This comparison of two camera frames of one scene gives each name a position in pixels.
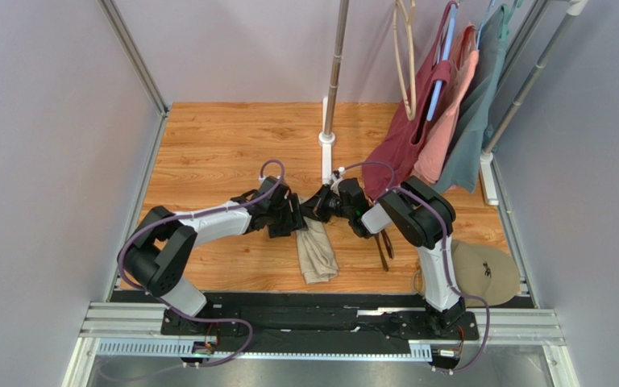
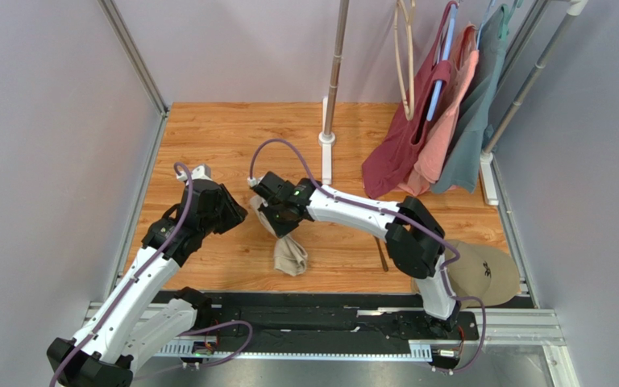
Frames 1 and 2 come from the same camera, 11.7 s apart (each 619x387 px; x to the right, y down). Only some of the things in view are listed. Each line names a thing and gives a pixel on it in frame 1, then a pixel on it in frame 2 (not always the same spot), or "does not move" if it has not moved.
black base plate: [388, 317] does not move
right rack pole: [575, 7] does not move
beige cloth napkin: [316, 255] → [290, 257]
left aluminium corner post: [114, 20] does not move
